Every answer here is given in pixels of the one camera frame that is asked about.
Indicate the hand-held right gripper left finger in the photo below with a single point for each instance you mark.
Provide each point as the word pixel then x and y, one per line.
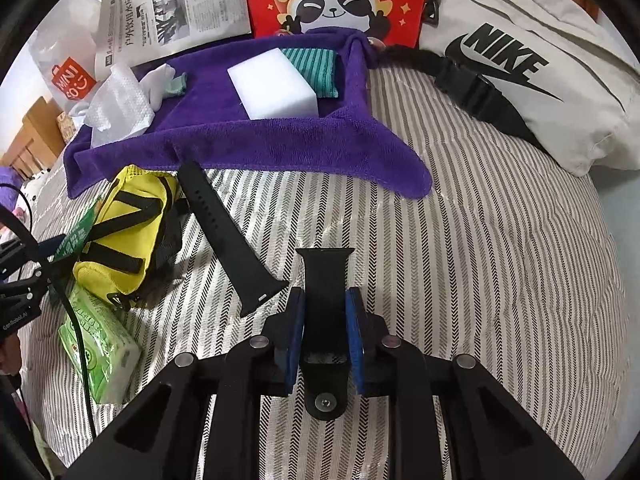
pixel 295 340

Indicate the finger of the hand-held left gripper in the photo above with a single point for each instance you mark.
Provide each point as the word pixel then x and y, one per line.
pixel 22 286
pixel 30 252

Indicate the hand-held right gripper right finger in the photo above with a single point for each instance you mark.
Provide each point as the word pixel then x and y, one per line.
pixel 356 340

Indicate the light green wet wipes pack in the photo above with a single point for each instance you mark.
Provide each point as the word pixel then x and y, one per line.
pixel 100 350

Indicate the white textured tissue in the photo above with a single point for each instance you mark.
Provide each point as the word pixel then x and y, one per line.
pixel 120 105

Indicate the purple towel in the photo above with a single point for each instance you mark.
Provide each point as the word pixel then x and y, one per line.
pixel 300 145

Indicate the white sponge block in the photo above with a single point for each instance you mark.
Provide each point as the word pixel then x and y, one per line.
pixel 272 85

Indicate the teal striped dish cloth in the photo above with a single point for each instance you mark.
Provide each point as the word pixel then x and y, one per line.
pixel 325 72

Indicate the white printed cloth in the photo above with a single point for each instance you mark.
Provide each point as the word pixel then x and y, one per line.
pixel 35 187

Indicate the lilac fabric item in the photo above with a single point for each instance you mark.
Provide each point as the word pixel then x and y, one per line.
pixel 12 180

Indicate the wooden headboard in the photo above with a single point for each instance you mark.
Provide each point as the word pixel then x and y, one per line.
pixel 35 130

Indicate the brown patterned box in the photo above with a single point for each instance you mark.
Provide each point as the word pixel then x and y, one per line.
pixel 67 122

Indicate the white plastic shopping bag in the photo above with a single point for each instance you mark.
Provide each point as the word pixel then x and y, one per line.
pixel 60 60

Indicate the newspaper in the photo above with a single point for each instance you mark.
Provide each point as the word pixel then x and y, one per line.
pixel 190 10

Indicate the beige waist bag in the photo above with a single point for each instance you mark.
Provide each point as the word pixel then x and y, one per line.
pixel 575 110

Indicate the red panda-print paper bag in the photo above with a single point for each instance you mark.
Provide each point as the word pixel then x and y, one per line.
pixel 260 10

